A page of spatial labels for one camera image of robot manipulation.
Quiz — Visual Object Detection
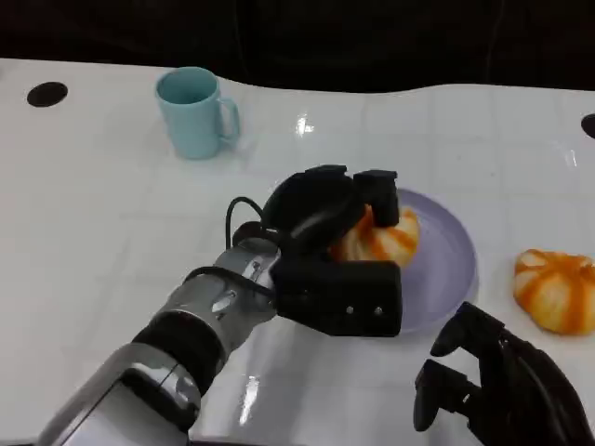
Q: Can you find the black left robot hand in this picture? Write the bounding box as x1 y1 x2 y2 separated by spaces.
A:
262 164 401 263

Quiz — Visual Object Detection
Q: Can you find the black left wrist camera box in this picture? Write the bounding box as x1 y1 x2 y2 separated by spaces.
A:
271 258 403 338

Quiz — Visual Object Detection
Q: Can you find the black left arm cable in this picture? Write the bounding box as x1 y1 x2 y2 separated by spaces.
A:
185 196 280 301

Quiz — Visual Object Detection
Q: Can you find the lilac plate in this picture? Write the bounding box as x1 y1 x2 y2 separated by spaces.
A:
393 187 480 335

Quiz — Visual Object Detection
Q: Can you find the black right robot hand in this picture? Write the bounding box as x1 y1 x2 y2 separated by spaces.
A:
413 300 595 446

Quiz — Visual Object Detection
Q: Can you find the pale green mug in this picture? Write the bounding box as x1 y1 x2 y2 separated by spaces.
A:
154 66 241 161

